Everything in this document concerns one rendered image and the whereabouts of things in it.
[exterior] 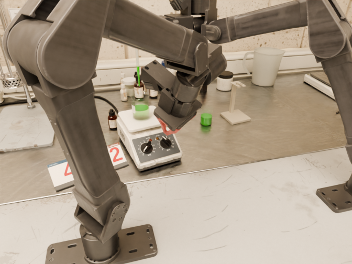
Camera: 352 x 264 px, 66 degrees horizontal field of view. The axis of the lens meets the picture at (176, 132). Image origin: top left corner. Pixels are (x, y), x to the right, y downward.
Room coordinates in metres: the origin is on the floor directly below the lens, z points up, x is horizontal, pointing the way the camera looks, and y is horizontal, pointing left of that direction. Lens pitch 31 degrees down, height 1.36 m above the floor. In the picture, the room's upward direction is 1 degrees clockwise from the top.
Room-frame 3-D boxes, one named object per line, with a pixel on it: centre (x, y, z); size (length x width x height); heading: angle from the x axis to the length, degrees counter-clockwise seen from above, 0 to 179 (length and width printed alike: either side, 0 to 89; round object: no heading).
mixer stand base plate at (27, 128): (0.79, 0.51, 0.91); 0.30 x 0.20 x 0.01; 16
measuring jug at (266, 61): (1.22, -0.39, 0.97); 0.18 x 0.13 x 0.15; 89
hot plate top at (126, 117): (0.70, 0.10, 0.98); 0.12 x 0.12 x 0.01; 26
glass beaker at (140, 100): (0.70, 0.10, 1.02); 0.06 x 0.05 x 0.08; 159
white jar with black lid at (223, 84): (1.14, -0.21, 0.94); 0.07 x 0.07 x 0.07
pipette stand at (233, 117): (0.87, -0.21, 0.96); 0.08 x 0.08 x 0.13; 24
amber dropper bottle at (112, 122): (0.78, 0.21, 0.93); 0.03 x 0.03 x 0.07
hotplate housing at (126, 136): (0.68, 0.09, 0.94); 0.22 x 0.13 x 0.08; 27
